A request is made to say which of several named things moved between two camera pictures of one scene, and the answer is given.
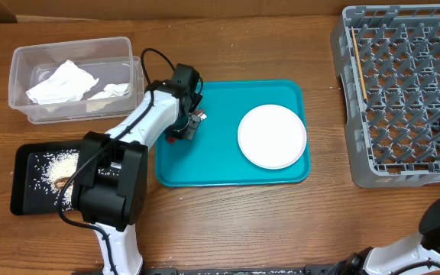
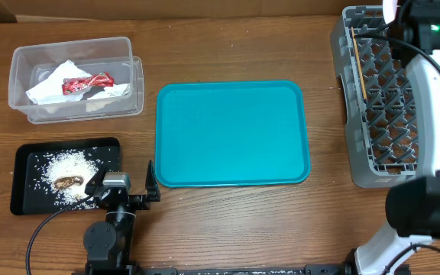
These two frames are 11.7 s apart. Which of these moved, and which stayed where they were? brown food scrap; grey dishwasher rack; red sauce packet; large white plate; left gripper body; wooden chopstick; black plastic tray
Moved: left gripper body; large white plate; red sauce packet
Stayed: wooden chopstick; black plastic tray; brown food scrap; grey dishwasher rack
